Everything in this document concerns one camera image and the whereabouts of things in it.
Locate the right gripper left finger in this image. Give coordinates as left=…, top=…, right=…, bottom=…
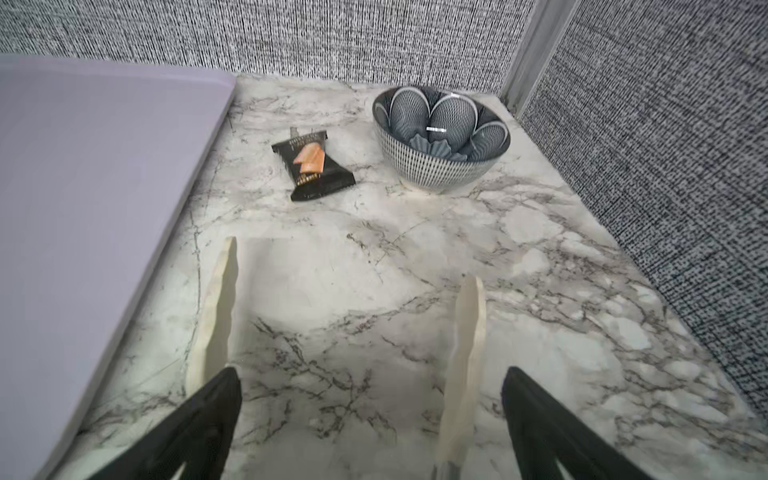
left=185, top=237, right=239, bottom=396

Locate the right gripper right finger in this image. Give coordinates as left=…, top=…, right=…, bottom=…
left=433, top=275, right=487, bottom=479

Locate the small black snack packet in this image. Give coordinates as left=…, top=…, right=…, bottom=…
left=271, top=130, right=356, bottom=202

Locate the lavender tray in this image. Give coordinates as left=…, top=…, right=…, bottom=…
left=1, top=55, right=236, bottom=479

